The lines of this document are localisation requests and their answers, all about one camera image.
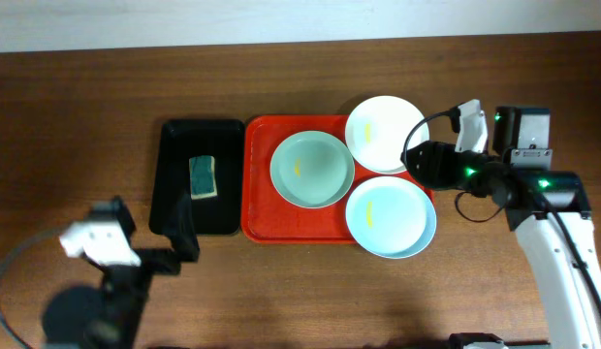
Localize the light blue plate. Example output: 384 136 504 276
345 176 437 259

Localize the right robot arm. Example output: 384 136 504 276
400 104 601 348

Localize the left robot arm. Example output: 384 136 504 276
42 193 200 348

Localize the green and yellow sponge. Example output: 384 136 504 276
189 155 218 200

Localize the black plastic tray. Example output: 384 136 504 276
149 119 245 236

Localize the white plate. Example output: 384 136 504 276
345 96 424 175

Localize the pale green plate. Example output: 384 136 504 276
269 131 355 209

